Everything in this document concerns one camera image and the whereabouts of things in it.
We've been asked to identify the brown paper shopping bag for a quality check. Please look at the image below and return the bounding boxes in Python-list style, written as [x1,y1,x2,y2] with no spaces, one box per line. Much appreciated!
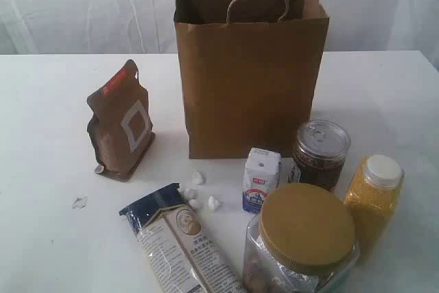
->
[174,0,329,159]

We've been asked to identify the clear jar with gold lid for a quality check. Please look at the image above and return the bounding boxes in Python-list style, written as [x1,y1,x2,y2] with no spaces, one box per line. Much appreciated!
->
[243,183,359,292]

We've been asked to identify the white blue milk carton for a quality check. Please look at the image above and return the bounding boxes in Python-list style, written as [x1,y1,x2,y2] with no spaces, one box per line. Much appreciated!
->
[242,148,281,213]

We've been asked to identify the torn clear plastic scrap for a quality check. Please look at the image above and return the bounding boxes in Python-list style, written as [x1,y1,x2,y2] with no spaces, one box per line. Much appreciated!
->
[71,196,88,209]

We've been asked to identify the white crumpled paper bit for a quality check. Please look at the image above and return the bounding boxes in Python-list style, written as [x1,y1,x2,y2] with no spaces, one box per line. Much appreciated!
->
[189,199,201,210]
[183,188,198,201]
[192,170,206,185]
[208,196,221,211]

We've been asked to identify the white background curtain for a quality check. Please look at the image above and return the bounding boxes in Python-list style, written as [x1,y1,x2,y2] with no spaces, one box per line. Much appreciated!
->
[1,0,438,63]

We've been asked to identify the clear can with pull-tab lid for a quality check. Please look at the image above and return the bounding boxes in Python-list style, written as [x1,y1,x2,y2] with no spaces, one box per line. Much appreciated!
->
[292,119,351,192]

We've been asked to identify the brown kraft coffee pouch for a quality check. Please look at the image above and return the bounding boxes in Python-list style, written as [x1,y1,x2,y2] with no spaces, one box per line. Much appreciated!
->
[86,59,155,182]

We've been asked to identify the small white blue carton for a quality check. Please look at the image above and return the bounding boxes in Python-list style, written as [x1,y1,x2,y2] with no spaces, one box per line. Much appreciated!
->
[288,158,301,183]

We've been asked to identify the yellow millet bottle white cap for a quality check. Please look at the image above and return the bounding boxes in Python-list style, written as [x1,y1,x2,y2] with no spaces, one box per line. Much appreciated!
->
[344,154,405,264]

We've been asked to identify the noodle packet blue and white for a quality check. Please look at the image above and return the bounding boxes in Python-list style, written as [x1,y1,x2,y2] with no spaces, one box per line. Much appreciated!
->
[119,183,245,292]

